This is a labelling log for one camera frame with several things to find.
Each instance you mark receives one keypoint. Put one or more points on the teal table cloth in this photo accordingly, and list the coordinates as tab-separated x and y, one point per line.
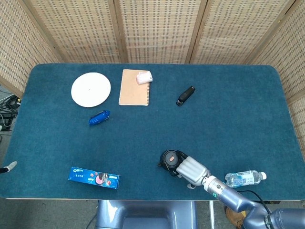
152	124

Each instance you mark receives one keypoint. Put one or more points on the black stapler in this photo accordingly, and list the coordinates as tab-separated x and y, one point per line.
185	96

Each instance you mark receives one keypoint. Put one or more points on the small black kettle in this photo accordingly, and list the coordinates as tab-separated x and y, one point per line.
170	159

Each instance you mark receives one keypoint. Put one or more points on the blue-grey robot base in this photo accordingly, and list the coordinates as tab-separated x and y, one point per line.
145	214

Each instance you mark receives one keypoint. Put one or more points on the brown shoe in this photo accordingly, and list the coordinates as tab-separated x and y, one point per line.
234	215

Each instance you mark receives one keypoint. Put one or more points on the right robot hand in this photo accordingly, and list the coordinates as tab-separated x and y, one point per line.
191	170

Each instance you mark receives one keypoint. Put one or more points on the pink tissue pack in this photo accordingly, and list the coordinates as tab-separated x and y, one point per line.
144	77

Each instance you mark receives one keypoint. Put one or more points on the woven folding screen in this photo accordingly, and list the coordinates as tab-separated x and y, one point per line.
157	28

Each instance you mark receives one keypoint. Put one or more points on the blue snack packet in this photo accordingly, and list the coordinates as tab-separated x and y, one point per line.
98	117

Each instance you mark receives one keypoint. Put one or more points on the white round plate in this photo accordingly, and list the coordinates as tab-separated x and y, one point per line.
91	89

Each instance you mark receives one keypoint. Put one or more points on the blue Oreo box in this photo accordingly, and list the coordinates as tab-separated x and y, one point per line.
93	177

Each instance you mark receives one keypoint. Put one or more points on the brown spiral notebook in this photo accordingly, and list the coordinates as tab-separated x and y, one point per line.
133	91

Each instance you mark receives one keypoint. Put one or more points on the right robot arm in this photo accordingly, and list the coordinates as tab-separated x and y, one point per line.
238	201

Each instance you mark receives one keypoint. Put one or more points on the clear water bottle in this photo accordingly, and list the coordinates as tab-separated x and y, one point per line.
243	179

